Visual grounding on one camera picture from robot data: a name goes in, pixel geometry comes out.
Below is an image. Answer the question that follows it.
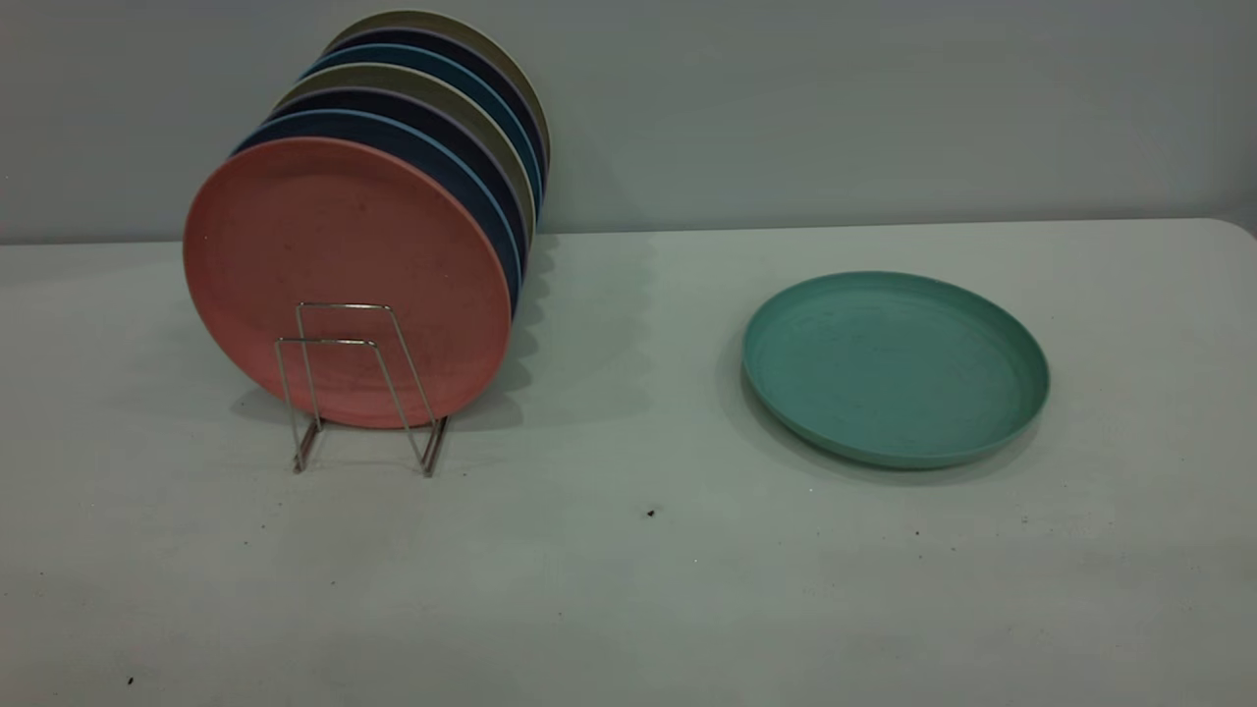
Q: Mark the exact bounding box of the green round plate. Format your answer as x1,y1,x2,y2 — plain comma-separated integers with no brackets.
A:
741,271,1051,470

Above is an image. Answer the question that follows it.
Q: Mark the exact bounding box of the navy plate with light-blue rim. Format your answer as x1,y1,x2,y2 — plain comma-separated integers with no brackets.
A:
232,108,524,317

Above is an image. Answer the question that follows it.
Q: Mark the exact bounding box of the dark purple plate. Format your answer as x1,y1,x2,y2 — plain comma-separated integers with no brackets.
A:
267,86,532,279
322,27,549,190

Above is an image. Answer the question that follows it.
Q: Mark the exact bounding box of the beige plate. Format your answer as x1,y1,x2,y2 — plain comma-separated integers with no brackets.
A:
274,62,539,248
323,10,552,184

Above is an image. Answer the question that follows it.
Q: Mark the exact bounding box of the teal blue plate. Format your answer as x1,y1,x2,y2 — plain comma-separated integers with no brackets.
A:
301,43,545,213

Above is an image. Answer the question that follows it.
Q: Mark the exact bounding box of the pink round plate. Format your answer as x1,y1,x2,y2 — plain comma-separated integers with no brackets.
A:
183,136,515,431

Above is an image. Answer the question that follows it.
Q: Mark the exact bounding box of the metal wire plate rack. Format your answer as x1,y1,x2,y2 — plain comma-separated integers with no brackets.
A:
273,301,451,479

